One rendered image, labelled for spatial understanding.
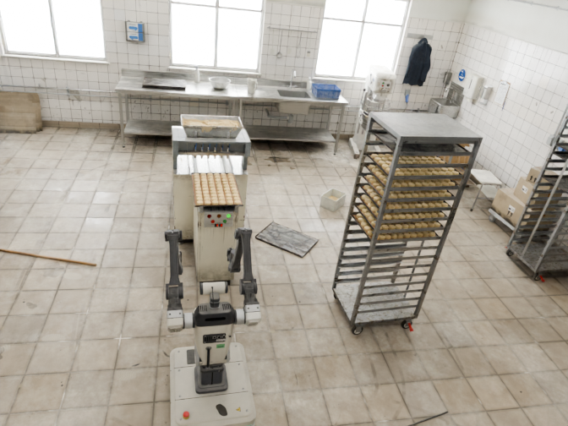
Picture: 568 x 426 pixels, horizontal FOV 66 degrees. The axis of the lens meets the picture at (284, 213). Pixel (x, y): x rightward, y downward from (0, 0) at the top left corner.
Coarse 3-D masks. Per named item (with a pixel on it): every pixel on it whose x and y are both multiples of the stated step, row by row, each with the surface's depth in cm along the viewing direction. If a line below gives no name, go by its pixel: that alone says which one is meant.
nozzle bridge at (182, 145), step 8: (176, 128) 423; (176, 136) 406; (184, 136) 409; (240, 136) 425; (176, 144) 400; (184, 144) 410; (192, 144) 412; (200, 144) 414; (208, 144) 416; (224, 144) 419; (232, 144) 421; (240, 144) 423; (248, 144) 416; (176, 152) 404; (184, 152) 410; (192, 152) 412; (200, 152) 414; (208, 152) 416; (216, 152) 418; (224, 152) 420; (232, 152) 422; (240, 152) 424; (248, 152) 420; (176, 160) 419; (176, 168) 423
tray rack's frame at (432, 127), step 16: (384, 112) 325; (400, 112) 329; (400, 128) 297; (416, 128) 301; (432, 128) 305; (448, 128) 309; (464, 128) 313; (480, 144) 304; (464, 176) 317; (448, 224) 337; (400, 256) 406; (432, 272) 361; (336, 288) 406; (352, 288) 408; (384, 288) 413; (352, 304) 389; (384, 304) 394; (400, 304) 396; (368, 320) 374; (384, 320) 378
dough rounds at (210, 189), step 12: (204, 180) 393; (216, 180) 396; (228, 180) 403; (204, 192) 375; (216, 192) 381; (228, 192) 380; (204, 204) 362; (216, 204) 362; (228, 204) 365; (240, 204) 368
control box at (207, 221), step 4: (208, 212) 363; (212, 212) 364; (216, 212) 364; (220, 212) 365; (224, 212) 366; (228, 212) 367; (232, 212) 367; (204, 216) 366; (212, 216) 365; (216, 216) 365; (224, 216) 367; (232, 216) 369; (204, 220) 367; (208, 220) 365; (216, 220) 367; (220, 220) 368; (228, 220) 370; (232, 220) 371; (204, 224) 368; (208, 224) 367; (212, 224) 368; (224, 224) 371; (228, 224) 372
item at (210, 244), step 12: (204, 228) 372; (216, 228) 375; (228, 228) 378; (204, 240) 378; (216, 240) 381; (228, 240) 384; (204, 252) 385; (216, 252) 388; (204, 264) 392; (216, 264) 395; (228, 264) 398; (204, 276) 399; (216, 276) 402; (228, 276) 406
